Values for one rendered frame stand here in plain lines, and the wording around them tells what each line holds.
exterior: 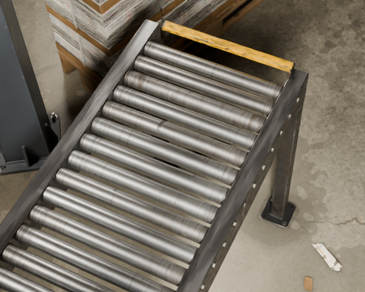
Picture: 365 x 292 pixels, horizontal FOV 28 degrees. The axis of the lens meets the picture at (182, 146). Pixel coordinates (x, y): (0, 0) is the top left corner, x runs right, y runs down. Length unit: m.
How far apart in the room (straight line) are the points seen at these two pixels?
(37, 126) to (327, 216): 1.16
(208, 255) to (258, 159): 0.32
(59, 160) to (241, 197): 0.51
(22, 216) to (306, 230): 1.23
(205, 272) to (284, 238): 0.99
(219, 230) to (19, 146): 1.27
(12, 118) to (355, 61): 1.51
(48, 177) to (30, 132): 0.88
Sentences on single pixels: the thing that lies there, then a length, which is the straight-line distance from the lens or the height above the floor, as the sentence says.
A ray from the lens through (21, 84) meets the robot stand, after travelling 2.65.
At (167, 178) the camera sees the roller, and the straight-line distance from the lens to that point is 1.98.
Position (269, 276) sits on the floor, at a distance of 2.71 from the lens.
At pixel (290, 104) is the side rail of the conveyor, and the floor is 0.80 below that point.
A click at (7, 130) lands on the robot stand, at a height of 0.24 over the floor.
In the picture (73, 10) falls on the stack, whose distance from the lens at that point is 2.85.
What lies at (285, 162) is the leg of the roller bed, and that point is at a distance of 2.50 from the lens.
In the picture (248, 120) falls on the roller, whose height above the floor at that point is 0.80.
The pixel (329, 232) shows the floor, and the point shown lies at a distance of 2.82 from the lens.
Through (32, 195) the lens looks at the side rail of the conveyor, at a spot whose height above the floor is 0.80.
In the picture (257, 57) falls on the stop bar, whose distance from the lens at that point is 2.20.
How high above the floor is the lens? 2.46
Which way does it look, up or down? 55 degrees down
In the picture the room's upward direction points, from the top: 4 degrees counter-clockwise
